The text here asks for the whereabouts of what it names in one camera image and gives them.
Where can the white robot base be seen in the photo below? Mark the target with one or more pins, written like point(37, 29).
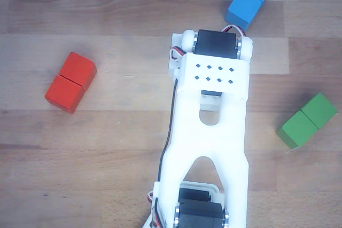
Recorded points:
point(149, 224)

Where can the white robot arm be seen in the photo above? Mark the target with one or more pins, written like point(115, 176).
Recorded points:
point(213, 137)

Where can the red wooden block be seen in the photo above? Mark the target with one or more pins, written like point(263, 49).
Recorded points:
point(69, 89)

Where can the blue wooden block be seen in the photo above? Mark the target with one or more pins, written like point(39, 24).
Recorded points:
point(245, 6)

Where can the green wooden block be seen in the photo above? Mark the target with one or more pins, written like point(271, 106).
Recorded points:
point(302, 129)

